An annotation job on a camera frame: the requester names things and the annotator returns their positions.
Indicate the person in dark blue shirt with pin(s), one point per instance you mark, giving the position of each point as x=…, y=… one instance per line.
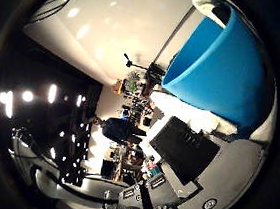
x=120, y=131

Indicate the blue plastic cup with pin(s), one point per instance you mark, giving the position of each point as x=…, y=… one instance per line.
x=227, y=73

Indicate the black camera tripod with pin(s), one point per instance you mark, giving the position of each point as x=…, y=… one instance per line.
x=151, y=71

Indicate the brown cardboard box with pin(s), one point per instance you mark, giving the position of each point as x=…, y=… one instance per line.
x=116, y=86

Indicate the green potted plant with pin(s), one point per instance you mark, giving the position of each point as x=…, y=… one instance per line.
x=132, y=83

